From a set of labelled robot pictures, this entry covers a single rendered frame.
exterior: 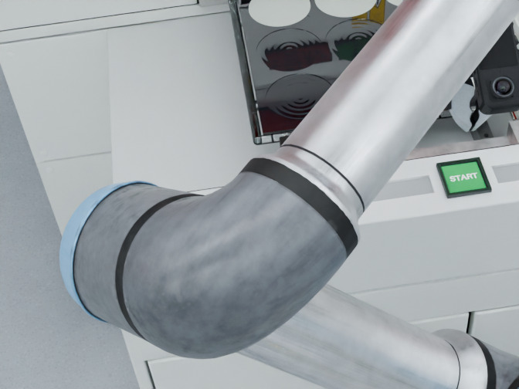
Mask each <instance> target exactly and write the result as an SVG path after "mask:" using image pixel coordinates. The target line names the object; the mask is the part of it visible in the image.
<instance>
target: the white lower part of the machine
mask: <svg viewBox="0 0 519 389"><path fill-rule="evenodd" d="M227 12H230V11H227ZM220 13H226V12H216V13H210V14H204V15H214V14H220ZM204 15H193V16H188V17H182V18H176V19H186V18H192V17H198V16H204ZM176 19H165V20H160V21H154V22H164V21H170V20H176ZM148 23H153V22H144V23H138V24H132V25H142V24H148ZM132 25H122V26H116V27H110V28H104V29H94V30H88V31H82V32H71V33H66V34H59V35H54V36H43V37H38V38H31V39H21V40H15V41H10V42H0V64H1V67H2V71H3V73H4V75H5V79H6V82H7V84H8V87H9V90H10V93H11V95H12V99H13V101H14V104H15V107H16V109H17V112H18V114H19V118H20V120H21V123H22V126H23V129H24V131H25V135H26V137H27V140H28V142H29V146H30V148H31V151H32V155H33V157H34V159H35V162H36V166H37V168H38V170H39V174H40V177H41V179H42V182H43V185H44V188H45V189H46V193H47V196H48V199H49V202H50V204H51V207H52V210H53V213H54V215H55V218H56V221H57V224H58V226H59V230H60V232H61V235H62V237H63V233H64V230H65V228H66V225H67V223H68V221H69V219H70V217H71V216H72V214H73V213H74V212H75V210H76V209H77V207H78V206H79V205H80V204H81V203H82V202H83V201H84V200H85V199H86V198H87V197H89V196H90V195H91V194H92V193H94V192H95V191H97V190H99V189H101V188H103V187H106V186H108V185H111V184H113V165H112V145H111V125H110V86H109V66H108V46H107V30H108V29H114V28H120V27H125V26H132Z"/></svg>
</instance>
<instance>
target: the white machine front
mask: <svg viewBox="0 0 519 389"><path fill-rule="evenodd" d="M227 11H229V4H223V5H213V6H207V7H200V5H199V0H0V42H10V41H15V40H21V39H31V38H38V37H43V36H54V35H59V34H66V33H71V32H82V31H88V30H94V29H104V28H110V27H116V26H122V25H132V24H138V23H144V22H154V21H160V20H165V19H176V18H182V17H188V16H193V15H204V14H210V13H216V12H227Z"/></svg>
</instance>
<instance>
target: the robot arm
mask: <svg viewBox="0 0 519 389"><path fill-rule="evenodd" d="M518 13H519V0H403V1H402V2H401V4H400V5H399V6H398V7H397V8H396V10H395V11H394V12H393V13H392V14H391V15H390V16H389V17H388V19H387V20H386V21H385V23H384V24H383V25H382V26H381V28H380V29H379V30H378V31H377V32H376V33H375V34H374V35H373V36H372V38H371V39H370V40H369V41H368V43H367V44H366V45H365V47H364V48H363V49H362V50H361V51H360V53H359V54H357V56H356V57H355V58H354V59H353V61H352V62H351V63H350V64H349V65H348V67H347V68H346V69H345V70H344V72H343V73H342V74H341V75H340V76H339V77H338V78H337V80H336V81H335V82H334V83H333V85H332V86H331V87H330V88H329V90H328V91H327V92H326V93H325V94H324V95H323V96H322V97H321V99H320V100H319V101H318V102H317V104H316V105H315V106H314V107H313V109H312V110H311V111H310V112H309V114H308V115H306V116H305V118H304V119H303V120H302V121H301V123H300V124H299V125H298V126H297V128H296V129H295V130H294V131H293V133H292V134H291V135H290V136H289V137H288V138H287V139H286V140H285V142H284V143H283V144H282V145H281V147H280V148H279V149H278V150H277V152H276V153H275V154H258V155H256V156H254V157H253V158H252V159H251V160H250V161H249V162H248V163H247V165H246V166H245V167H244V168H243V169H242V170H241V171H240V172H239V174H238V175H237V176H236V177H235V178H234V179H233V180H232V181H230V182H229V183H228V184H227V185H225V186H224V187H222V188H220V189H219V190H217V191H214V192H213V193H211V194H207V195H203V194H195V193H190V192H186V191H178V190H174V189H170V188H162V187H158V186H157V185H156V184H152V183H150V182H146V181H129V182H121V183H116V184H111V185H108V186H106V187H103V188H101V189H99V190H97V191H95V192H94V193H92V194H91V195H90V196H89V197H87V198H86V199H85V200H84V201H83V202H82V203H81V204H80V205H79V206H78V207H77V209H76V210H75V212H74V213H73V214H72V216H71V217H70V219H69V221H68V223H67V225H66V228H65V230H64V233H63V237H62V240H61V244H60V250H59V266H60V271H61V275H62V277H63V281H64V284H65V287H66V289H67V291H68V292H69V294H70V295H71V296H72V298H73V299H74V300H75V302H76V303H77V304H78V305H79V306H81V308H82V309H83V310H84V311H85V312H86V313H87V314H88V315H90V316H91V317H93V318H94V319H96V320H99V321H102V322H105V323H111V324H113V325H115V326H117V327H119V328H121V329H122V330H125V331H127V332H128V333H131V334H133V335H135V336H136V337H140V338H141V339H143V340H146V341H147V342H149V343H151V344H153V345H155V346H156V347H158V348H160V349H162V350H164V351H165V352H168V353H172V354H174V355H176V356H180V357H186V358H193V359H212V358H217V357H223V356H226V355H229V354H232V353H238V354H241V355H243V356H245V357H248V358H251V359H253V360H256V361H259V362H260V363H263V364H266V365H268V366H271V367H274V368H276V369H278V370H281V371H284V372H286V373H288V374H292V375H293V376H296V377H299V378H301V379H304V380H306V381H310V382H311V383H314V384H317V385H319V386H322V387H325V388H327V389H519V357H518V356H515V355H513V354H511V353H507V352H505V351H502V350H500V349H497V348H496V347H493V346H491V345H489V344H488V343H485V342H483V341H482V340H479V339H477V338H476V337H473V336H471V335H469V334H467V333H464V332H463V331H461V330H455V329H441V330H436V331H434V332H431V333H429V332H427V331H425V330H422V329H420V328H418V327H417V326H414V325H412V324H411V323H407V322H406V321H404V320H401V319H399V318H398V317H396V316H393V315H391V314H389V313H387V312H385V311H383V310H380V309H379V308H376V307H374V306H372V305H370V304H368V303H366V302H364V301H362V300H359V299H357V298H355V297H353V296H351V295H349V294H347V293H344V292H342V291H340V290H339V289H336V288H334V287H333V286H330V285H328V284H327V283H328V282H329V280H330V279H331V278H332V277H333V275H334V274H335V273H336V272H337V271H338V270H339V269H340V267H341V266H342V265H343V263H344V262H345V261H346V259H347V258H348V256H349V255H350V254H351V253H352V252H353V250H354V249H355V247H356V246H357V245H358V243H359V242H360V238H361V236H360V232H359V227H358V219H359V218H360V217H361V216H362V215H363V213H364V212H365V210H366V209H367V208H368V206H369V205H370V204H371V203H372V202H373V200H374V199H375V198H376V196H377V195H378V193H379V192H380V191H381V190H382V189H383V187H384V186H385V185H386V184H387V182H388V181H389V179H390V178H391V177H392V175H393V174H394V173H395V172H396V171H397V169H398V168H399V167H400V165H401V164H402V162H403V161H404V160H405V159H406V158H407V157H408V155H409V154H410V153H411V151H412V150H413V148H414V147H415V146H416V145H417V143H418V142H419V141H420V140H421V138H422V137H423V136H424V134H425V133H426V131H427V130H428V129H429V128H430V127H431V126H432V124H433V123H434V122H435V120H436V119H437V117H438V116H439V115H440V114H441V113H442V111H443V110H444V109H445V108H446V107H447V108H448V110H449V111H450V113H451V115H452V117H453V119H454V120H455V122H456V123H457V124H458V126H460V127H461V128H462V129H463V130H464V131H466V132H468V131H470V130H471V131H474V130H476V129H477V128H478V127H479V126H480V125H481V124H482V123H483V122H484V121H486V120H487V119H488V118H489V117H490V116H491V115H492V114H498V113H509V112H515V111H518V110H519V49H517V45H518V44H519V41H518V39H517V37H516V35H515V34H514V28H513V26H514V23H513V20H514V18H515V17H516V16H517V14H518ZM471 77H473V81H474V85H473V82H472V79H471ZM474 86H475V88H474ZM475 90H476V95H477V100H476V101H475V105H476V109H475V110H474V112H473V114H472V115H471V113H472V109H471V107H470V101H471V99H472V98H473V96H474V91H475ZM470 116H471V118H470Z"/></svg>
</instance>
